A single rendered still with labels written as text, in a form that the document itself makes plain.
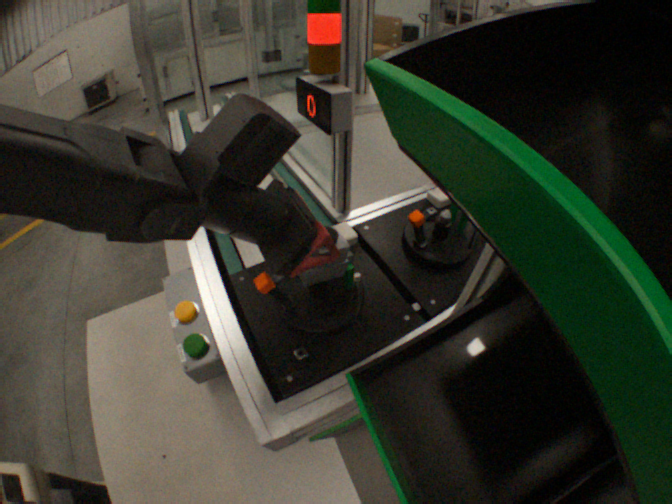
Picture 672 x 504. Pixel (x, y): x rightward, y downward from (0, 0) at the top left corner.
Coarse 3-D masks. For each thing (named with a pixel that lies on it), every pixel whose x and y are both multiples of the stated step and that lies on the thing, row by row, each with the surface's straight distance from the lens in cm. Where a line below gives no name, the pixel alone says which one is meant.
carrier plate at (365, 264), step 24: (264, 264) 55; (360, 264) 54; (240, 288) 53; (384, 288) 51; (264, 312) 49; (384, 312) 49; (408, 312) 49; (264, 336) 47; (288, 336) 46; (336, 336) 46; (360, 336) 46; (384, 336) 46; (288, 360) 45; (312, 360) 44; (336, 360) 44; (360, 360) 46; (288, 384) 44; (312, 384) 44
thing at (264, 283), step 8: (264, 272) 40; (256, 280) 40; (264, 280) 40; (272, 280) 41; (280, 280) 40; (264, 288) 40; (272, 288) 41; (272, 296) 42; (280, 296) 43; (288, 296) 46; (288, 304) 45
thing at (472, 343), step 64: (448, 320) 18; (512, 320) 20; (384, 384) 20; (448, 384) 19; (512, 384) 19; (576, 384) 20; (384, 448) 18; (448, 448) 19; (512, 448) 19; (576, 448) 20
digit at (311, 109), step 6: (306, 90) 52; (312, 90) 50; (306, 96) 53; (312, 96) 50; (306, 102) 53; (312, 102) 51; (306, 108) 54; (312, 108) 51; (306, 114) 54; (312, 114) 52; (312, 120) 52
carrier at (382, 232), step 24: (432, 192) 69; (384, 216) 63; (432, 216) 62; (456, 216) 68; (360, 240) 60; (384, 240) 58; (408, 240) 56; (432, 240) 58; (456, 240) 59; (480, 240) 65; (384, 264) 55; (408, 264) 55; (432, 264) 55; (456, 264) 56; (408, 288) 52; (432, 288) 53; (456, 288) 54; (432, 312) 50
